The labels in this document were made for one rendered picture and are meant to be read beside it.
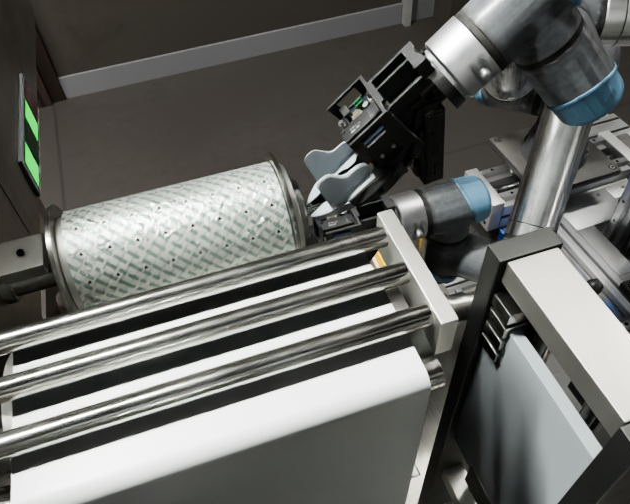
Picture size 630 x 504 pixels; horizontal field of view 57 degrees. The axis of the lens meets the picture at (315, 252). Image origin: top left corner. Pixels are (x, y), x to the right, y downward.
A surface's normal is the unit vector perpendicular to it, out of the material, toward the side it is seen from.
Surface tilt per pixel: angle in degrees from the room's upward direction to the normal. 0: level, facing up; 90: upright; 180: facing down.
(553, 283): 0
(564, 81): 95
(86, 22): 90
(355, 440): 90
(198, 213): 23
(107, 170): 0
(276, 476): 90
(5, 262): 0
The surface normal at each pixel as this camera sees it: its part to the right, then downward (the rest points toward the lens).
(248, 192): 0.04, -0.47
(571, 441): -0.95, 0.26
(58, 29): 0.34, 0.70
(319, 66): -0.04, -0.66
